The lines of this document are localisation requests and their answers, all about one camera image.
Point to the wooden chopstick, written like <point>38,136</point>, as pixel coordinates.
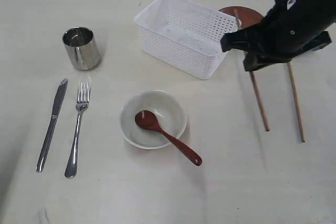
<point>254,84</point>
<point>296,101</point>

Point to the red wooden spoon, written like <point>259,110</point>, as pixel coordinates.
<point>147,120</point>

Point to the grey ceramic bowl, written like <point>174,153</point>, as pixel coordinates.
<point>170,114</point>

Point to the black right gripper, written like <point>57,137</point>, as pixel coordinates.
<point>281,35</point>

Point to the brown round plate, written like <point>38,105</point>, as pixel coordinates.
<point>247,16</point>

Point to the silver spoon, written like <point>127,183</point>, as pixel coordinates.
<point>82,103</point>

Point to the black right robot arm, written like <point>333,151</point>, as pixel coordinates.
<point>309,6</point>

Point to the silver table knife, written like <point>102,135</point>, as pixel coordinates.
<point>59,97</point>

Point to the silver foil packet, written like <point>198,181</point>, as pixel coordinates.
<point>81,47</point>

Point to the white perforated plastic basket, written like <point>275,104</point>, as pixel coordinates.
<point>185,35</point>

